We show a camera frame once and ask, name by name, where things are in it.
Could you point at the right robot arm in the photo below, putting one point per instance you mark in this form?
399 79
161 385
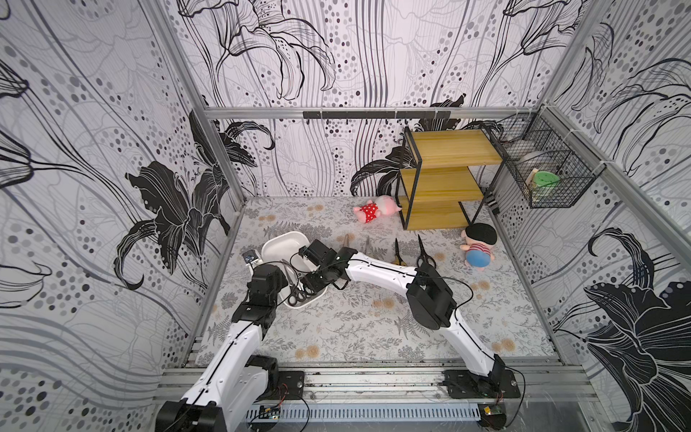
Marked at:
430 299

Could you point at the black wire basket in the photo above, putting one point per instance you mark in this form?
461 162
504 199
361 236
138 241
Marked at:
528 142

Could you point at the black small scissors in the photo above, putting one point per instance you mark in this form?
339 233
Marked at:
296 296

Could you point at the white plastic storage box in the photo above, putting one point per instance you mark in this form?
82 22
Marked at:
282 251

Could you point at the black haired plush doll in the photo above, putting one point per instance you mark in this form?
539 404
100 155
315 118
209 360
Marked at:
479 241

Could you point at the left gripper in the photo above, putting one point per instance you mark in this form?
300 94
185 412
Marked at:
282 279

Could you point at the green round item in basket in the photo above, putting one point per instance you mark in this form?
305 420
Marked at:
544 180

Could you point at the yellow black scissors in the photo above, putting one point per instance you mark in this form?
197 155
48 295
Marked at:
398 259

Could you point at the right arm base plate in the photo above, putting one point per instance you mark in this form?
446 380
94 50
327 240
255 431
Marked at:
463 385

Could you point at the wooden shelf black frame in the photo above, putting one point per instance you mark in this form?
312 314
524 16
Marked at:
435 179

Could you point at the pink plush pig toy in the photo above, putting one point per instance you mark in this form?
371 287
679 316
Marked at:
382 206

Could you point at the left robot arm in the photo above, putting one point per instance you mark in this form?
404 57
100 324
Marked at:
220 399

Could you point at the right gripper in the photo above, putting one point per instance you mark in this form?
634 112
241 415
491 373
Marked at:
322 275

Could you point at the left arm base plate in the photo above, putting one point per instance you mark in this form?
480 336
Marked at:
284 386

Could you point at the white cable duct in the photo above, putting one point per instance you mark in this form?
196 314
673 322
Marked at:
363 412

